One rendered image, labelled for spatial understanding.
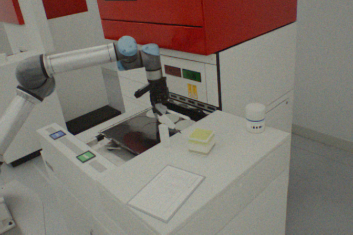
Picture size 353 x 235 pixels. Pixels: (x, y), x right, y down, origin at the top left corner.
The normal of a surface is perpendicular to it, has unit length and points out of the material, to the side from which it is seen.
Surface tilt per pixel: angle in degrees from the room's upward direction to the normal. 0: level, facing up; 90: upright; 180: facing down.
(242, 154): 0
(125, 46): 53
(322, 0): 90
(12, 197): 0
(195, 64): 90
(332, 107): 90
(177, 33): 90
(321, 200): 0
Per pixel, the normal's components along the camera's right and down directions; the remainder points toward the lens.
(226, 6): 0.67, 0.23
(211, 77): -0.73, 0.36
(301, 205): -0.11, -0.91
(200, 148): -0.49, 0.41
